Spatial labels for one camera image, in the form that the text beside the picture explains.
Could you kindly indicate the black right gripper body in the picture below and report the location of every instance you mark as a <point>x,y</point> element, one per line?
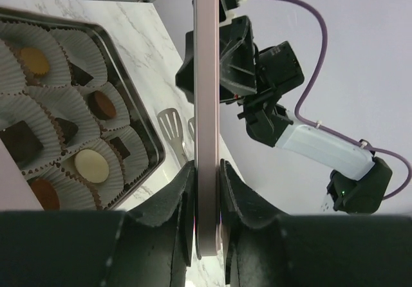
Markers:
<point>241,70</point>

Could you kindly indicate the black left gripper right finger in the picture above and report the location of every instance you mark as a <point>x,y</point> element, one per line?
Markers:
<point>263,246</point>

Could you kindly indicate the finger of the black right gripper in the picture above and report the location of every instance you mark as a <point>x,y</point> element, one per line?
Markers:
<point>238,31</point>
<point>184,78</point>

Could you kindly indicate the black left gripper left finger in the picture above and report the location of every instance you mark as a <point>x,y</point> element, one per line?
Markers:
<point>149,245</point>

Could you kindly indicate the metal tongs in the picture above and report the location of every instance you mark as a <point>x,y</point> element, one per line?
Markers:
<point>172,129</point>

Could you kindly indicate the square tin lid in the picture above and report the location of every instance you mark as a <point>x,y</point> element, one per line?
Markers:
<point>207,125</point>

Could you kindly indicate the pink chocolate tin box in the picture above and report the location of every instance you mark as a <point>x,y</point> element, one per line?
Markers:
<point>40,100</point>

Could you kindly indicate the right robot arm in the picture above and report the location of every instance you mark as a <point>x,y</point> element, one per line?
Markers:
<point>358,179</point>

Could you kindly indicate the milk oval chocolate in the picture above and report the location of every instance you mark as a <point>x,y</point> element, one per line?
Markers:
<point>101,106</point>
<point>68,128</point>

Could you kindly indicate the dark cube chocolate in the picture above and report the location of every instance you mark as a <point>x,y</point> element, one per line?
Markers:
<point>118,144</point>

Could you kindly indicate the white oval chocolate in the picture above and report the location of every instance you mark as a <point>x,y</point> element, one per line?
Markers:
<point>91,165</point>

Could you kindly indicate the dark teardrop chocolate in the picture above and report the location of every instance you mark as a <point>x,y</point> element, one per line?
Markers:
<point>80,77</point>

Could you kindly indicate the dark fluted cup chocolate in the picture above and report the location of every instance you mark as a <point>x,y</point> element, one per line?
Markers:
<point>46,194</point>

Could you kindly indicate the caramel round fluted chocolate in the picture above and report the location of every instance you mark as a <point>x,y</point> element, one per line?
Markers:
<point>35,60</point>

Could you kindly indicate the dark square striped chocolate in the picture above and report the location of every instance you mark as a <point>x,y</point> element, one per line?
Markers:
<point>21,142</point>

